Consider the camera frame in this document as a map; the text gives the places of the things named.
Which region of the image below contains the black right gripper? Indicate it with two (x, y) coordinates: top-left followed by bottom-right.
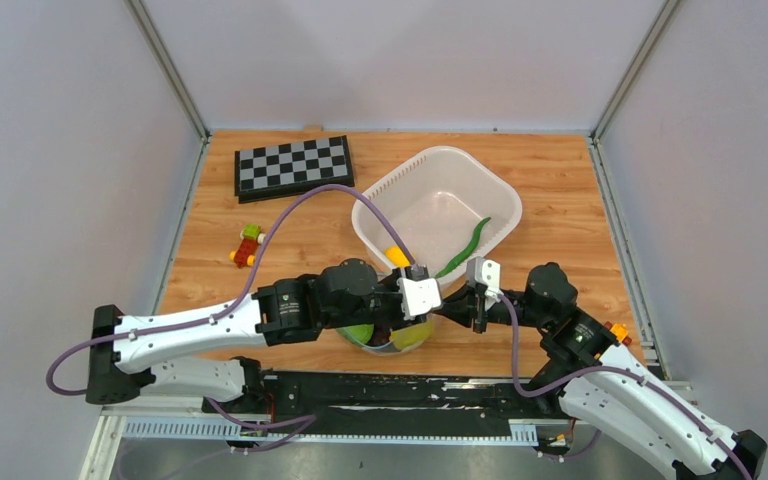
(441, 284), (551, 334)

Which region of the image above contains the green custard apple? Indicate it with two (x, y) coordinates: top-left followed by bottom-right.
(338, 324), (375, 345)

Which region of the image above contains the yellow green starfruit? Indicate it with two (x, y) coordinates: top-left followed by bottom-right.
(390, 320), (435, 352)

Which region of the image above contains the white plastic basket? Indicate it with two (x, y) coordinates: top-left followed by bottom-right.
(363, 146), (523, 275)

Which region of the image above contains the clear zip top bag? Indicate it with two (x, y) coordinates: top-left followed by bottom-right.
(332, 258), (435, 356)

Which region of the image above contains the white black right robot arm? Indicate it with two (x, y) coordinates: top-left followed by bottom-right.
(437, 258), (768, 479)

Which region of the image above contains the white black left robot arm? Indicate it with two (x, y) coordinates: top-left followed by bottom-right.
(84, 258), (442, 413)

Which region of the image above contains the green onion stalk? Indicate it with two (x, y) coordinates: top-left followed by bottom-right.
(435, 216), (493, 280)

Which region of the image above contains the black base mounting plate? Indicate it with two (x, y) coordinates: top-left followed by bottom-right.
(221, 371), (570, 437)

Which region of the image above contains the red green toy car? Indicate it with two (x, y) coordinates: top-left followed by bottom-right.
(229, 224), (266, 268)

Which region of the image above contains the yellow red toy car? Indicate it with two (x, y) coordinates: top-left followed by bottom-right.
(606, 322), (632, 346)

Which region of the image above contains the black grey chessboard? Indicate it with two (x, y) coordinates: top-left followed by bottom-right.
(234, 135), (355, 204)

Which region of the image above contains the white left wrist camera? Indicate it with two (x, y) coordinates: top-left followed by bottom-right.
(396, 265), (443, 320)

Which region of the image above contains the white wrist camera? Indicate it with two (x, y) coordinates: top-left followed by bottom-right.
(465, 256), (502, 302)
(396, 265), (443, 320)

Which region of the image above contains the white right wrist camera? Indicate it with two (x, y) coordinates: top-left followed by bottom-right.
(465, 256), (502, 302)

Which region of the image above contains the aluminium slotted rail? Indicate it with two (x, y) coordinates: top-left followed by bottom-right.
(122, 417), (539, 446)

